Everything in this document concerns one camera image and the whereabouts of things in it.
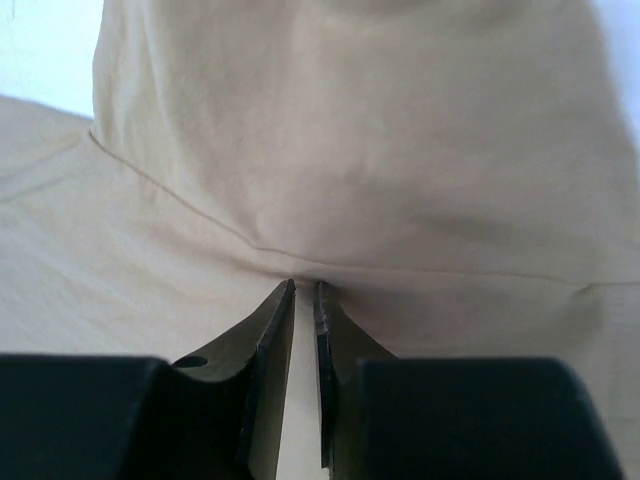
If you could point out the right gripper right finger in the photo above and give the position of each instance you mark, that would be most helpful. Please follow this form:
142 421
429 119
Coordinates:
383 417

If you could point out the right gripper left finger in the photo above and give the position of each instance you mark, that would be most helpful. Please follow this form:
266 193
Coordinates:
215 413

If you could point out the beige t shirt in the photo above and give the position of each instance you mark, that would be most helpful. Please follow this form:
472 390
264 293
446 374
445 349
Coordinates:
462 171

